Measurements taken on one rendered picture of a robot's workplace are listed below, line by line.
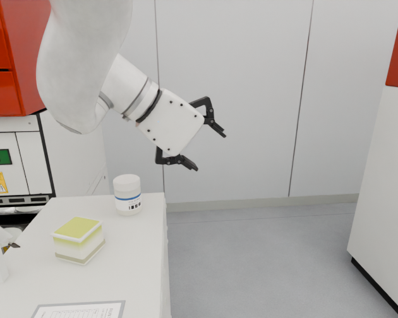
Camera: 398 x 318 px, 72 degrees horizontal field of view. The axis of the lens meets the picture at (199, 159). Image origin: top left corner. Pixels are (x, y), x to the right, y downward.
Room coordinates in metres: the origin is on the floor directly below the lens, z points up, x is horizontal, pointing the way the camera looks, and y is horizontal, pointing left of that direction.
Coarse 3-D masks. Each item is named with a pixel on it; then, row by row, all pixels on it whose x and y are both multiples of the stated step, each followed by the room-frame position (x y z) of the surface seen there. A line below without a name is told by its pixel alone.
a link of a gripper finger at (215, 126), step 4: (208, 108) 0.54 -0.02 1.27; (212, 108) 0.54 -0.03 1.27; (208, 112) 0.54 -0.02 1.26; (212, 112) 0.54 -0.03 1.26; (208, 116) 0.54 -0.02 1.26; (212, 116) 0.54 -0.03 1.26; (208, 124) 0.56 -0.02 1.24; (212, 124) 0.54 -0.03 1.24; (216, 124) 0.55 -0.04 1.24; (212, 128) 0.54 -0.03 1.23; (216, 128) 0.54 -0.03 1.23; (220, 128) 0.55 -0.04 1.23; (220, 132) 0.54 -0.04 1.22; (224, 136) 0.54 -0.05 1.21
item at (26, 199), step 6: (0, 198) 0.73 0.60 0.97; (6, 198) 0.74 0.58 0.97; (12, 198) 0.74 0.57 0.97; (18, 198) 0.74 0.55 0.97; (24, 198) 0.74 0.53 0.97; (30, 198) 0.75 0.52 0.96; (36, 198) 0.75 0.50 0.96; (42, 198) 0.75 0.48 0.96; (48, 198) 0.75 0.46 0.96; (0, 204) 0.73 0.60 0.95
